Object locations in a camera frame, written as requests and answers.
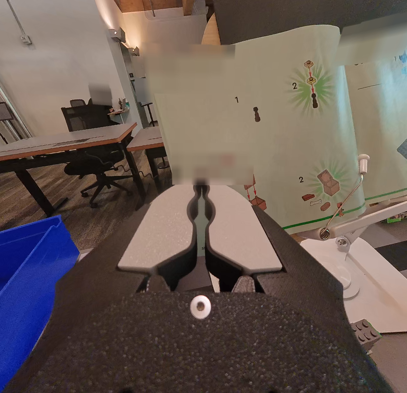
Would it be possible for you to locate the blue plastic bin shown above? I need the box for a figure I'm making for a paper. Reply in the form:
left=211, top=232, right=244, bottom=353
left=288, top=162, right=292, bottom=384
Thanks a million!
left=0, top=215, right=81, bottom=379

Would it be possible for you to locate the grey toy brick building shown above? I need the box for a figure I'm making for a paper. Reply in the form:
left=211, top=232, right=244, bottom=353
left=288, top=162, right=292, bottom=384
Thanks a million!
left=351, top=318, right=383, bottom=356

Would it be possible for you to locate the pale green instruction booklet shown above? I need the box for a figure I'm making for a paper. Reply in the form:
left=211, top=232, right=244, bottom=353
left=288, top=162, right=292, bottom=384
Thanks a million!
left=145, top=24, right=407, bottom=237

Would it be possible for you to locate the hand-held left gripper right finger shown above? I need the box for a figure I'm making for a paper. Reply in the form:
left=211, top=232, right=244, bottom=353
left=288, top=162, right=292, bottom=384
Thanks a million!
left=205, top=185, right=283, bottom=292

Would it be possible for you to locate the grey desk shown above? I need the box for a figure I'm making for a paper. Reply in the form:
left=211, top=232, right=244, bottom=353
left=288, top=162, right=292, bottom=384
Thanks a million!
left=76, top=223, right=407, bottom=393

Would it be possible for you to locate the wooden-top office desk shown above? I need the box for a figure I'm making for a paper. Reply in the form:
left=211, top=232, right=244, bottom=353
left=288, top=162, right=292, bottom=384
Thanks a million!
left=0, top=122, right=138, bottom=218
left=127, top=126, right=169, bottom=190

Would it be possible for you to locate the white book stand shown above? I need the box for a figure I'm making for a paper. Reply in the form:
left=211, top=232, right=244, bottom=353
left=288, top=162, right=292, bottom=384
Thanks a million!
left=201, top=0, right=407, bottom=335

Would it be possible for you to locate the black office chair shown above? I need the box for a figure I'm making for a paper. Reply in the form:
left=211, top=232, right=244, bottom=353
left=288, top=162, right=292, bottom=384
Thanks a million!
left=60, top=98, right=112, bottom=132
left=63, top=149, right=134, bottom=209

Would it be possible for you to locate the grey wall conduit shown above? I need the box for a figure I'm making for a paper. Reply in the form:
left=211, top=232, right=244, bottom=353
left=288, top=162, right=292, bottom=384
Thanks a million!
left=0, top=0, right=33, bottom=46

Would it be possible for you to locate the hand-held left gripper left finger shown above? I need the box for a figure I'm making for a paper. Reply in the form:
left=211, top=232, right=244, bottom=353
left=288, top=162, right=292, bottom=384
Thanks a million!
left=118, top=185, right=198, bottom=292

